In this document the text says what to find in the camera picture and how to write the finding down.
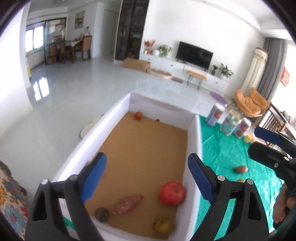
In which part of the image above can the long brown sweet potato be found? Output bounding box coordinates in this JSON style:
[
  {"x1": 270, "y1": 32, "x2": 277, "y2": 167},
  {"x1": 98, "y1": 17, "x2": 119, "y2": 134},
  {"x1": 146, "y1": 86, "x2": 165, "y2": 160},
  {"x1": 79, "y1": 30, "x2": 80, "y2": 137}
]
[{"x1": 233, "y1": 166, "x2": 248, "y2": 174}]

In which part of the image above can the red apple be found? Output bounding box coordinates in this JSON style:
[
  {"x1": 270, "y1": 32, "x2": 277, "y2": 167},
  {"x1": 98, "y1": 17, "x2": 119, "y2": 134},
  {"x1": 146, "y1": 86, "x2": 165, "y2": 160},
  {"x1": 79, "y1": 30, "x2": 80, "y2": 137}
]
[{"x1": 159, "y1": 181, "x2": 187, "y2": 205}]

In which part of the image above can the purple sweet potato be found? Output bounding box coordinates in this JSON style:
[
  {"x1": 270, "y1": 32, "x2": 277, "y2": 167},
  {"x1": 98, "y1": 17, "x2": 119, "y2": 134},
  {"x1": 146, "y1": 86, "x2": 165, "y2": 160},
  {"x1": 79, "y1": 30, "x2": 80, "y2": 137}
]
[{"x1": 112, "y1": 195, "x2": 144, "y2": 215}]

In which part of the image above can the yellow-green pear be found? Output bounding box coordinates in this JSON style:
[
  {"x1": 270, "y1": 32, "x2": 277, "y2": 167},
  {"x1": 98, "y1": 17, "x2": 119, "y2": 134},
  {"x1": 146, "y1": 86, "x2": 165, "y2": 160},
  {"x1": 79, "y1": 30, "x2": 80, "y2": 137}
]
[{"x1": 154, "y1": 218, "x2": 175, "y2": 234}]

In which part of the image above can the green-brown round fruit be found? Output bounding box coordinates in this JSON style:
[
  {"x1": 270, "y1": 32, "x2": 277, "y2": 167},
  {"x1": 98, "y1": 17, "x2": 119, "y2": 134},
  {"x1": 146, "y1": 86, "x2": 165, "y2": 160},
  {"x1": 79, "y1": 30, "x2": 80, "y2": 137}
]
[{"x1": 134, "y1": 111, "x2": 142, "y2": 120}]

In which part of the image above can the person's right hand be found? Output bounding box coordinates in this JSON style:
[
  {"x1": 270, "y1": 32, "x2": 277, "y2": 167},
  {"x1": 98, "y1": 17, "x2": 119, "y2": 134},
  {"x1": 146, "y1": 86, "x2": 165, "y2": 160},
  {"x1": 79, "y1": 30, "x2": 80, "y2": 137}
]
[{"x1": 273, "y1": 184, "x2": 293, "y2": 224}]

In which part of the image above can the wooden dining chair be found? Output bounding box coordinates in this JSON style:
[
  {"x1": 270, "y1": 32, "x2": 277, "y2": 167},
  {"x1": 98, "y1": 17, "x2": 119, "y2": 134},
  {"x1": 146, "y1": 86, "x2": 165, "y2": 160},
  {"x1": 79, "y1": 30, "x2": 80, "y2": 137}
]
[{"x1": 258, "y1": 102, "x2": 288, "y2": 135}]

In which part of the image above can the small yellow-lid jar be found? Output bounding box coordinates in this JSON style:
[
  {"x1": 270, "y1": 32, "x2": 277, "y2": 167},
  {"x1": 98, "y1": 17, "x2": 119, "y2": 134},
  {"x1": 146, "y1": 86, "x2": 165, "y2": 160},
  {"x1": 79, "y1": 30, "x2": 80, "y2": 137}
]
[{"x1": 244, "y1": 134, "x2": 252, "y2": 143}]

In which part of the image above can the right printed tin can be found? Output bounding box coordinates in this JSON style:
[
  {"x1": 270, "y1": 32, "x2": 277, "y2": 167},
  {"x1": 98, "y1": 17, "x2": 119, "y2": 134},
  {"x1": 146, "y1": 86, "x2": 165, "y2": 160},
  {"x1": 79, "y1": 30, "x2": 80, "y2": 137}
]
[{"x1": 232, "y1": 118, "x2": 251, "y2": 138}]

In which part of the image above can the printed tin can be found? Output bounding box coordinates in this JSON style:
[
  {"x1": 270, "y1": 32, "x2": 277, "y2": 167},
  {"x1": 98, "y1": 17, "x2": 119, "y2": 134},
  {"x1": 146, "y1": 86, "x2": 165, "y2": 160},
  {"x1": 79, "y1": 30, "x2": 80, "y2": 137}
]
[
  {"x1": 205, "y1": 103, "x2": 225, "y2": 126},
  {"x1": 232, "y1": 118, "x2": 251, "y2": 138}
]

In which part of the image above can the orange lounge chair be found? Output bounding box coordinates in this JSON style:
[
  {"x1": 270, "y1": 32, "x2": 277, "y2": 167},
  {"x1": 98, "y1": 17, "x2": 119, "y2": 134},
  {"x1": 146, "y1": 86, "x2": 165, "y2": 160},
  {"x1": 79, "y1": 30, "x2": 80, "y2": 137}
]
[{"x1": 235, "y1": 87, "x2": 270, "y2": 118}]

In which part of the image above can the clear plastic jar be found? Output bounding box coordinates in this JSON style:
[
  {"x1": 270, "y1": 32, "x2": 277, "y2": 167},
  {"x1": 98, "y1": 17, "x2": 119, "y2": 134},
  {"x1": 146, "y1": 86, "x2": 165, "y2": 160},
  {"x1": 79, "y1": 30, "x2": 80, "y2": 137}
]
[{"x1": 220, "y1": 109, "x2": 243, "y2": 136}]

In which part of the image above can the left printed tin can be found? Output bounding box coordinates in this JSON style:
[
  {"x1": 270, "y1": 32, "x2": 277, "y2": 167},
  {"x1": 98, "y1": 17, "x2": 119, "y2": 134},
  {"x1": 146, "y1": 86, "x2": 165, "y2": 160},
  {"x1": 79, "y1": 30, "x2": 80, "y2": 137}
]
[{"x1": 205, "y1": 103, "x2": 225, "y2": 126}]

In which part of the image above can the potted green plant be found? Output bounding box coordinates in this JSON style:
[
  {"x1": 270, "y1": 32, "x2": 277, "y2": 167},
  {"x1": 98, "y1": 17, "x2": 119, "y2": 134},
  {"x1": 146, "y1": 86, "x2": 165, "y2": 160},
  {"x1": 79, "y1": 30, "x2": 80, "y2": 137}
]
[{"x1": 218, "y1": 63, "x2": 234, "y2": 80}]

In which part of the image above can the white cardboard box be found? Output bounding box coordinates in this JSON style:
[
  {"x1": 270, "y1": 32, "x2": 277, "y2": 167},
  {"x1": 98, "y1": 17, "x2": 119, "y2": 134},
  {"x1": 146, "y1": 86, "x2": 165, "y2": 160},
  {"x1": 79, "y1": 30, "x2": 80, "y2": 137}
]
[{"x1": 54, "y1": 93, "x2": 201, "y2": 240}]

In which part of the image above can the small wooden bench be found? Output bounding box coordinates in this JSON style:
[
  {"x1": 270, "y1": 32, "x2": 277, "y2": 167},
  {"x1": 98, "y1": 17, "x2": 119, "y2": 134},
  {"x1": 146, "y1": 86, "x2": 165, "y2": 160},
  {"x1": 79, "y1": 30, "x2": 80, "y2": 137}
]
[{"x1": 187, "y1": 70, "x2": 207, "y2": 90}]

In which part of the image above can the black television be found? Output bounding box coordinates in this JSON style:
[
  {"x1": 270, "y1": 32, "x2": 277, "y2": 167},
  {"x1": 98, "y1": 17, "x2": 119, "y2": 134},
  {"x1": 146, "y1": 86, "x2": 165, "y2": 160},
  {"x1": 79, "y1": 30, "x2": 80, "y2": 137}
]
[{"x1": 176, "y1": 41, "x2": 213, "y2": 70}]

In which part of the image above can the white tv cabinet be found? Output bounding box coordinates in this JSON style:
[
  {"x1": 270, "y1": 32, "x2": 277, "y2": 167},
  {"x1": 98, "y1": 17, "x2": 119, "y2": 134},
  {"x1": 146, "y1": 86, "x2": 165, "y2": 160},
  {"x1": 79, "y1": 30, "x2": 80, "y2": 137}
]
[{"x1": 139, "y1": 53, "x2": 229, "y2": 95}]

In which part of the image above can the red flower vase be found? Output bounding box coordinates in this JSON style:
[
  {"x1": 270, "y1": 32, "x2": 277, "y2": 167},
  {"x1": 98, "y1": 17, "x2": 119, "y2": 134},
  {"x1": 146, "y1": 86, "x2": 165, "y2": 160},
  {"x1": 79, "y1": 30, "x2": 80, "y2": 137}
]
[{"x1": 144, "y1": 40, "x2": 156, "y2": 54}]

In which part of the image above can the brown cardboard carton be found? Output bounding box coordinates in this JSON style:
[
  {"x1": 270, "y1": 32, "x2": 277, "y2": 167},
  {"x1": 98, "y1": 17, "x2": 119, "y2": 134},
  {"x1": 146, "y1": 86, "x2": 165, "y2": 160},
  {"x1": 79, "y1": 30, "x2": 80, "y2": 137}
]
[{"x1": 123, "y1": 58, "x2": 151, "y2": 72}]

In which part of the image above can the black glass cabinet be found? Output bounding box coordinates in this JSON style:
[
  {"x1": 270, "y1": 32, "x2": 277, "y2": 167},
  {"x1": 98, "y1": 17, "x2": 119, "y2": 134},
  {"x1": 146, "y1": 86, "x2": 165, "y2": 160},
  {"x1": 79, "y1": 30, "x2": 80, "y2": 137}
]
[{"x1": 115, "y1": 0, "x2": 149, "y2": 61}]

